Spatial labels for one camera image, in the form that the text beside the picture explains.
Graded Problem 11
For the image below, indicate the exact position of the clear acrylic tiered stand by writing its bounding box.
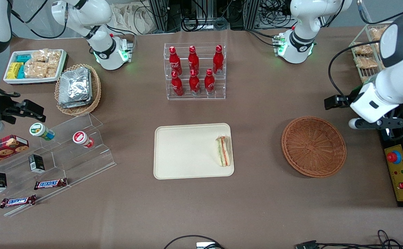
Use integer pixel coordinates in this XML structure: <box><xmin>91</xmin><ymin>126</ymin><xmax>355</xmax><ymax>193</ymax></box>
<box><xmin>0</xmin><ymin>112</ymin><xmax>116</xmax><ymax>218</ymax></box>

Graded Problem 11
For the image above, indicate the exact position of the aluminium frame post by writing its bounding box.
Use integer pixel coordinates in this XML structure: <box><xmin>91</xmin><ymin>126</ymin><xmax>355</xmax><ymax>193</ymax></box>
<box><xmin>244</xmin><ymin>0</ymin><xmax>261</xmax><ymax>30</ymax></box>
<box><xmin>149</xmin><ymin>0</ymin><xmax>169</xmax><ymax>34</ymax></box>

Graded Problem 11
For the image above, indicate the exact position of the white rectangular snack bin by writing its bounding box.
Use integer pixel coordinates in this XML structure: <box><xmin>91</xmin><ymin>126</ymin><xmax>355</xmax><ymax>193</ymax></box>
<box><xmin>3</xmin><ymin>49</ymin><xmax>68</xmax><ymax>85</ymax></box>

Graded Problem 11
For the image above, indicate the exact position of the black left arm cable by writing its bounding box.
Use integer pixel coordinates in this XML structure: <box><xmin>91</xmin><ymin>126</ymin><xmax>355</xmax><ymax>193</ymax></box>
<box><xmin>327</xmin><ymin>41</ymin><xmax>382</xmax><ymax>101</ymax></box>

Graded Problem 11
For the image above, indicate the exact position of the white cloth bag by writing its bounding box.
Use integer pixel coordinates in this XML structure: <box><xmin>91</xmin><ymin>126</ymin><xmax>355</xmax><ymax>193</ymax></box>
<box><xmin>111</xmin><ymin>3</ymin><xmax>154</xmax><ymax>35</ymax></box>

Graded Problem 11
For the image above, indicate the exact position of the red cola bottle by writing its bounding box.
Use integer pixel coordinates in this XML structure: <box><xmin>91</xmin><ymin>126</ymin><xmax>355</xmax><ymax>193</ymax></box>
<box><xmin>189</xmin><ymin>69</ymin><xmax>200</xmax><ymax>96</ymax></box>
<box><xmin>188</xmin><ymin>45</ymin><xmax>200</xmax><ymax>73</ymax></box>
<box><xmin>204</xmin><ymin>68</ymin><xmax>215</xmax><ymax>95</ymax></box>
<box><xmin>169</xmin><ymin>46</ymin><xmax>182</xmax><ymax>75</ymax></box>
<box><xmin>171</xmin><ymin>71</ymin><xmax>184</xmax><ymax>96</ymax></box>
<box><xmin>213</xmin><ymin>45</ymin><xmax>224</xmax><ymax>75</ymax></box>

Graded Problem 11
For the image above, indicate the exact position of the black cable connector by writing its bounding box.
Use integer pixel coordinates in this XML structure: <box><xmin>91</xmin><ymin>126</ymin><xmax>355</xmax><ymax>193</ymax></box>
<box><xmin>295</xmin><ymin>240</ymin><xmax>318</xmax><ymax>249</ymax></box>

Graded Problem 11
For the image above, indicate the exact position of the red lid yogurt cup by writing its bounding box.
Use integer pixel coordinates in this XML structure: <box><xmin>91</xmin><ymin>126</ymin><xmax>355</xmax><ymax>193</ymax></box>
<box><xmin>73</xmin><ymin>131</ymin><xmax>95</xmax><ymax>148</ymax></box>

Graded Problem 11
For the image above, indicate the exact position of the green lid sunflower cup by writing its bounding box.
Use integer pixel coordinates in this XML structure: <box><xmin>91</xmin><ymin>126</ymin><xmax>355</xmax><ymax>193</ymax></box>
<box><xmin>29</xmin><ymin>122</ymin><xmax>55</xmax><ymax>141</ymax></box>

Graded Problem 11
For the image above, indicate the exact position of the brown round wicker basket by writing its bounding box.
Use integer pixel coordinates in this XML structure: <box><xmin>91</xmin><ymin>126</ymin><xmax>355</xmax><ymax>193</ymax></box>
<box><xmin>281</xmin><ymin>116</ymin><xmax>347</xmax><ymax>178</ymax></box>

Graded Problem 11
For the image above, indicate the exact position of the plastic triangle sandwich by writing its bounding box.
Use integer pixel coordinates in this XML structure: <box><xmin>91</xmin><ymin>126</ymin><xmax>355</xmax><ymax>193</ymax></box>
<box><xmin>215</xmin><ymin>136</ymin><xmax>232</xmax><ymax>167</ymax></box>

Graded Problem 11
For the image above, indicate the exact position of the silver foil wrapped pack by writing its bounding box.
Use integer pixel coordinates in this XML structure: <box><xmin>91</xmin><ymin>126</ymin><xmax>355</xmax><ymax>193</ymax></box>
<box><xmin>60</xmin><ymin>68</ymin><xmax>91</xmax><ymax>101</ymax></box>
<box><xmin>58</xmin><ymin>97</ymin><xmax>93</xmax><ymax>109</ymax></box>

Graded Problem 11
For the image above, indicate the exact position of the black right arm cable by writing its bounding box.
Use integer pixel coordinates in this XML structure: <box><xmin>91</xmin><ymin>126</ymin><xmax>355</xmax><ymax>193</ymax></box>
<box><xmin>10</xmin><ymin>0</ymin><xmax>69</xmax><ymax>39</ymax></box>

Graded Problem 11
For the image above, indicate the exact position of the yellow snack pack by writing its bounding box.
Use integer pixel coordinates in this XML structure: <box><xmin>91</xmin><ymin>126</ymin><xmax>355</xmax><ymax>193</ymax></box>
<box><xmin>7</xmin><ymin>62</ymin><xmax>24</xmax><ymax>80</ymax></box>

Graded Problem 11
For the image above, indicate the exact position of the black yellow control box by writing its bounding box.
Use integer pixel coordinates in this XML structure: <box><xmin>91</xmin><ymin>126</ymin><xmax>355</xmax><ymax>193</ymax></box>
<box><xmin>379</xmin><ymin>128</ymin><xmax>403</xmax><ymax>208</ymax></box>

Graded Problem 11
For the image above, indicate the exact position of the red emergency stop button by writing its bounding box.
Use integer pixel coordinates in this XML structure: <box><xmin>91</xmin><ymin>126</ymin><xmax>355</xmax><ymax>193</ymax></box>
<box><xmin>387</xmin><ymin>151</ymin><xmax>402</xmax><ymax>165</ymax></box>

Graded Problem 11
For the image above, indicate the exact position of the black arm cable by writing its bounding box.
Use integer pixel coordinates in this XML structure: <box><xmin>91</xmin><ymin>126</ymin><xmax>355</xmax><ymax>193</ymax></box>
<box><xmin>10</xmin><ymin>0</ymin><xmax>69</xmax><ymax>39</ymax></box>
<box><xmin>327</xmin><ymin>41</ymin><xmax>382</xmax><ymax>101</ymax></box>

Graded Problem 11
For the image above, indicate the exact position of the clear acrylic bottle rack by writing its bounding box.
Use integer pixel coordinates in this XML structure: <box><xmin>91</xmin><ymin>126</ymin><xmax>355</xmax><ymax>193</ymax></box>
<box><xmin>164</xmin><ymin>43</ymin><xmax>227</xmax><ymax>101</ymax></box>

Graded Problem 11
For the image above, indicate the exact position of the cream plastic tray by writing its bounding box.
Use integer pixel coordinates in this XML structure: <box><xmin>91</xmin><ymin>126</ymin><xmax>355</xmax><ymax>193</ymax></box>
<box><xmin>154</xmin><ymin>123</ymin><xmax>235</xmax><ymax>180</ymax></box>

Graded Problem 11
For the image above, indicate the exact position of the cream wire basket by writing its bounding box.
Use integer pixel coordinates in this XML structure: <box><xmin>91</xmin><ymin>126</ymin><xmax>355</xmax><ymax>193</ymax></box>
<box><xmin>348</xmin><ymin>24</ymin><xmax>392</xmax><ymax>83</ymax></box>

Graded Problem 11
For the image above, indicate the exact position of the black table cable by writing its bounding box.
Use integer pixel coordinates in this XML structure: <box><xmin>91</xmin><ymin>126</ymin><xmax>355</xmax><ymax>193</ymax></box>
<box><xmin>316</xmin><ymin>229</ymin><xmax>403</xmax><ymax>249</ymax></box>

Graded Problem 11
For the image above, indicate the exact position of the thin black looped cable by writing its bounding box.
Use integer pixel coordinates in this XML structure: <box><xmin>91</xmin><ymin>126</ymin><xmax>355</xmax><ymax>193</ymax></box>
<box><xmin>163</xmin><ymin>235</ymin><xmax>225</xmax><ymax>249</ymax></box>

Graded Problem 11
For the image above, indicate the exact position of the light tan wicker basket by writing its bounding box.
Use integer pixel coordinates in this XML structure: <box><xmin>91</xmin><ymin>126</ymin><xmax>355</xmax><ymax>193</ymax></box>
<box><xmin>55</xmin><ymin>64</ymin><xmax>102</xmax><ymax>116</ymax></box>

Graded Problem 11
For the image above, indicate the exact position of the black cable bundle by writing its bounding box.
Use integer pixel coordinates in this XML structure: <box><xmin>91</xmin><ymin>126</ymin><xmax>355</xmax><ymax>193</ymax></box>
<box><xmin>169</xmin><ymin>0</ymin><xmax>246</xmax><ymax>32</ymax></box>

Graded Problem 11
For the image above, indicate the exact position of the Snickers chocolate bar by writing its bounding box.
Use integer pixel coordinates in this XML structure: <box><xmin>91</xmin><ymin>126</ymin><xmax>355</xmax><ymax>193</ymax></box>
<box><xmin>0</xmin><ymin>195</ymin><xmax>37</xmax><ymax>209</ymax></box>
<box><xmin>34</xmin><ymin>178</ymin><xmax>68</xmax><ymax>190</ymax></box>

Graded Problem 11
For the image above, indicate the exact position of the red plaid cookie box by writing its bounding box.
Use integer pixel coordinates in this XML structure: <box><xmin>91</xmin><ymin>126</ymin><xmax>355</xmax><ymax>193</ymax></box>
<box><xmin>0</xmin><ymin>135</ymin><xmax>29</xmax><ymax>169</ymax></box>

